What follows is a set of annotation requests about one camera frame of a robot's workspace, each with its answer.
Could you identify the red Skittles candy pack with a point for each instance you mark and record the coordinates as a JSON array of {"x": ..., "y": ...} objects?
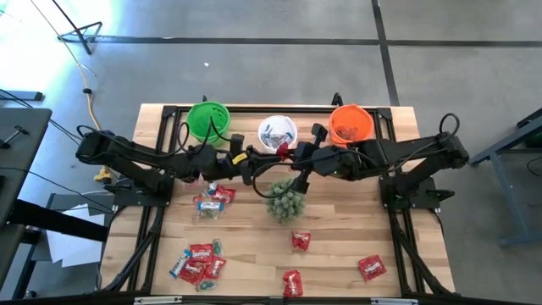
[
  {"x": 201, "y": 253},
  {"x": 191, "y": 272},
  {"x": 293, "y": 283},
  {"x": 223, "y": 194},
  {"x": 215, "y": 267},
  {"x": 372, "y": 267},
  {"x": 282, "y": 150},
  {"x": 301, "y": 240}
]

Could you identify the white paper sheets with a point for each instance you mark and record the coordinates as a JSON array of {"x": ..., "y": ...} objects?
[{"x": 72, "y": 254}]

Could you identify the black desk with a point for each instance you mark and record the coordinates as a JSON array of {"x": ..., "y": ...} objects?
[{"x": 29, "y": 127}]

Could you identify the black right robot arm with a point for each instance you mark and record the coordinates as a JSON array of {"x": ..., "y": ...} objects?
[{"x": 415, "y": 146}]

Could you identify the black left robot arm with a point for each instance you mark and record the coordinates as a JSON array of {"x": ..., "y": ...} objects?
[{"x": 139, "y": 154}]

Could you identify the silver metal bracket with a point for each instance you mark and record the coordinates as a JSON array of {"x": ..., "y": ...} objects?
[
  {"x": 394, "y": 302},
  {"x": 156, "y": 300}
]

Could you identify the green plastic bucket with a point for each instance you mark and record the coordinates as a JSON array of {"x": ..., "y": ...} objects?
[{"x": 203, "y": 116}]

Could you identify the black flat bar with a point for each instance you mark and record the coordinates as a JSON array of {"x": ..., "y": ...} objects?
[{"x": 25, "y": 95}]

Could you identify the black aluminium table frame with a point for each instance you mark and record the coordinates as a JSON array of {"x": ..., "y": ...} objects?
[{"x": 305, "y": 110}]

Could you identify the blue-grey metal table frame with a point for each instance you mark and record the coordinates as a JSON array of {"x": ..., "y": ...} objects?
[{"x": 508, "y": 203}]

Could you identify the artificial green potted plant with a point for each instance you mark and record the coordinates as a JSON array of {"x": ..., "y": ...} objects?
[{"x": 285, "y": 207}]

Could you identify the clear-wrapped green gummy candy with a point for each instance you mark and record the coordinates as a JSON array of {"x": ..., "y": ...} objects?
[
  {"x": 207, "y": 214},
  {"x": 217, "y": 247},
  {"x": 206, "y": 286}
]

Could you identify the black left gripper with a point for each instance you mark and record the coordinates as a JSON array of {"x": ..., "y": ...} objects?
[{"x": 228, "y": 163}]

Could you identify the clear-wrapped red gummy candy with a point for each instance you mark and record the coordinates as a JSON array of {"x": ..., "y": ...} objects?
[
  {"x": 194, "y": 185},
  {"x": 199, "y": 197}
]

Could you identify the white plastic bucket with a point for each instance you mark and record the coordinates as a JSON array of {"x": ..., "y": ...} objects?
[{"x": 277, "y": 120}]

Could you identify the clear-wrapped orange green gummies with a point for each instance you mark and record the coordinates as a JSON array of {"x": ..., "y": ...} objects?
[{"x": 348, "y": 133}]

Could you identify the orange plastic bucket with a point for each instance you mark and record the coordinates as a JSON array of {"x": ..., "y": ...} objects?
[{"x": 351, "y": 116}]

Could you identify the black tripod stand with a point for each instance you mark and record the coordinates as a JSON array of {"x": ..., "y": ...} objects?
[{"x": 86, "y": 46}]

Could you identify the white blue Hershey's candy bar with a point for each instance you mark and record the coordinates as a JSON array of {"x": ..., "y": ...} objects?
[
  {"x": 212, "y": 188},
  {"x": 267, "y": 137},
  {"x": 179, "y": 266},
  {"x": 210, "y": 206},
  {"x": 281, "y": 139}
]

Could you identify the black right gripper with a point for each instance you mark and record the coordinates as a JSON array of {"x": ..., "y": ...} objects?
[{"x": 322, "y": 160}]

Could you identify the black desk leg beam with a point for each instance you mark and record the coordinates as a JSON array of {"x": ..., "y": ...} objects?
[{"x": 59, "y": 220}]

